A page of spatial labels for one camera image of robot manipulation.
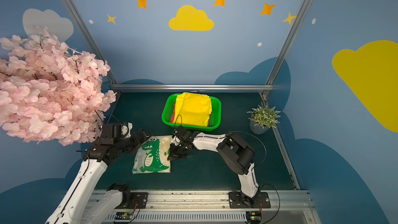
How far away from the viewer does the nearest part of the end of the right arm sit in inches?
27.3

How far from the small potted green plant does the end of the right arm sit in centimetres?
39

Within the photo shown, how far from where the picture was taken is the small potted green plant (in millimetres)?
878
